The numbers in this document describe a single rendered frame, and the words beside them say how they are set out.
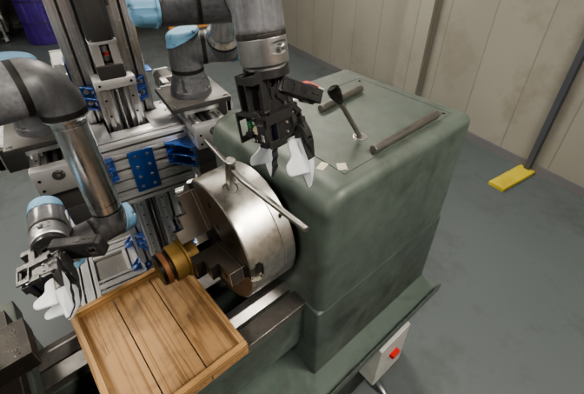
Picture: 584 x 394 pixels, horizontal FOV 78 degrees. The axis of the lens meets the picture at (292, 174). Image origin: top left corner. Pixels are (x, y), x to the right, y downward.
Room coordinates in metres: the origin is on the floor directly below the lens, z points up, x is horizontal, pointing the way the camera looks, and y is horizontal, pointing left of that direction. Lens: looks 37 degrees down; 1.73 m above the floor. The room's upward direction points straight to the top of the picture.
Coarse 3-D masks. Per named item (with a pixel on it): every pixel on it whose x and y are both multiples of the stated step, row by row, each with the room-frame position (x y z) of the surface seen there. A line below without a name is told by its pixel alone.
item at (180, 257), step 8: (176, 240) 0.57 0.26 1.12; (168, 248) 0.55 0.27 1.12; (176, 248) 0.55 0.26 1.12; (184, 248) 0.55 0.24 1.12; (192, 248) 0.56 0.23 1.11; (152, 256) 0.53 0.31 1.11; (160, 256) 0.53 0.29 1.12; (168, 256) 0.53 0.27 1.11; (176, 256) 0.53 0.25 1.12; (184, 256) 0.53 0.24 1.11; (192, 256) 0.55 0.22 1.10; (160, 264) 0.51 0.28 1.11; (168, 264) 0.51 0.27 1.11; (176, 264) 0.51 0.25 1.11; (184, 264) 0.52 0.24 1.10; (192, 264) 0.53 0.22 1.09; (160, 272) 0.53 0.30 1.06; (168, 272) 0.50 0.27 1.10; (176, 272) 0.51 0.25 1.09; (184, 272) 0.51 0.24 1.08; (192, 272) 0.52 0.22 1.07; (168, 280) 0.49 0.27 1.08
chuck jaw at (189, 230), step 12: (192, 192) 0.65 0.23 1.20; (180, 204) 0.64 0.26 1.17; (192, 204) 0.63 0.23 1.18; (180, 216) 0.61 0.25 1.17; (192, 216) 0.61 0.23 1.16; (204, 216) 0.63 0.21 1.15; (180, 228) 0.61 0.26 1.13; (192, 228) 0.60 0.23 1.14; (204, 228) 0.61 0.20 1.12; (180, 240) 0.57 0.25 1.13
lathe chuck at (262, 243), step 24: (216, 168) 0.72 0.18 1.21; (216, 192) 0.60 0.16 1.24; (240, 192) 0.61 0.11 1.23; (216, 216) 0.59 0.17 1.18; (240, 216) 0.56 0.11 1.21; (264, 216) 0.58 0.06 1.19; (240, 240) 0.52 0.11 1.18; (264, 240) 0.54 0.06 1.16; (264, 264) 0.52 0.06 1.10; (240, 288) 0.54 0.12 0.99
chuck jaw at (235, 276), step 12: (204, 252) 0.55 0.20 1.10; (216, 252) 0.55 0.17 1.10; (228, 252) 0.55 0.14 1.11; (204, 264) 0.53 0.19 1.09; (216, 264) 0.52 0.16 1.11; (228, 264) 0.51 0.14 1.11; (240, 264) 0.51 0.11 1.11; (216, 276) 0.51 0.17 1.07; (228, 276) 0.49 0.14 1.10; (240, 276) 0.50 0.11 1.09; (252, 276) 0.50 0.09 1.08
